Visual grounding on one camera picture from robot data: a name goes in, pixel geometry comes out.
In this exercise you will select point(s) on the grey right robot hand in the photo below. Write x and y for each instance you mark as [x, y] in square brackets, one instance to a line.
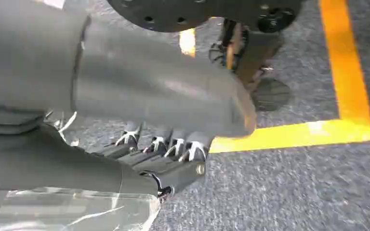
[146, 95]

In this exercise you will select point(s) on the short yellow tape piece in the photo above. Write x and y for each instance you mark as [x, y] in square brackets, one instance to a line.
[187, 42]

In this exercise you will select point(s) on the black robot foot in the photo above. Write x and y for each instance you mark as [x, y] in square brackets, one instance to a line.
[204, 11]

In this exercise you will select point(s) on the clear plastic sheet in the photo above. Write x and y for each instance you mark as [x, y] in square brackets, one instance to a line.
[70, 212]

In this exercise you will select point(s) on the ribbed grey right arm sleeve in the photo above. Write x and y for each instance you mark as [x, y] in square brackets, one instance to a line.
[6, 119]

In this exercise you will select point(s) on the yellow floor tape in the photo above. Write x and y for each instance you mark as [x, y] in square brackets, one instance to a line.
[347, 79]

